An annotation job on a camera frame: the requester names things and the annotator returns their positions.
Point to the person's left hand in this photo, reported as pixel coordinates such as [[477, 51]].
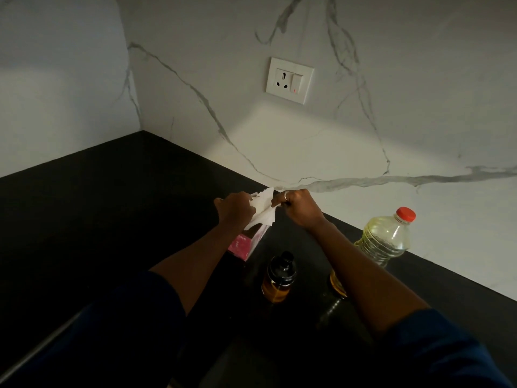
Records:
[[236, 210]]

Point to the blue right shirt sleeve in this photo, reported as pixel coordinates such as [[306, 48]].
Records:
[[436, 351]]

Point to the white wall socket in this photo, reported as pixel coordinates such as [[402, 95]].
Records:
[[289, 80]]

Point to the red bottle cap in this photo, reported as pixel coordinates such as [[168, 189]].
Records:
[[405, 214]]

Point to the large clear plastic oil bottle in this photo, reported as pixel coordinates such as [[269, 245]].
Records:
[[383, 238]]

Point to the pink tissue box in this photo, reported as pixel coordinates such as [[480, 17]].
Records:
[[240, 248]]

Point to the black countertop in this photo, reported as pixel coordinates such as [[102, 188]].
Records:
[[80, 218]]

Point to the single tissue sheet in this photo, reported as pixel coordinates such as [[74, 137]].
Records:
[[263, 212]]

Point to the small glass oil dispenser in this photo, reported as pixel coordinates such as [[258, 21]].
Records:
[[275, 292]]

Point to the black small bottle cap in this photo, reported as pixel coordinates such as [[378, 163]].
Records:
[[282, 270]]

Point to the person's right hand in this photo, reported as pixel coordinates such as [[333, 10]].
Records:
[[303, 210]]

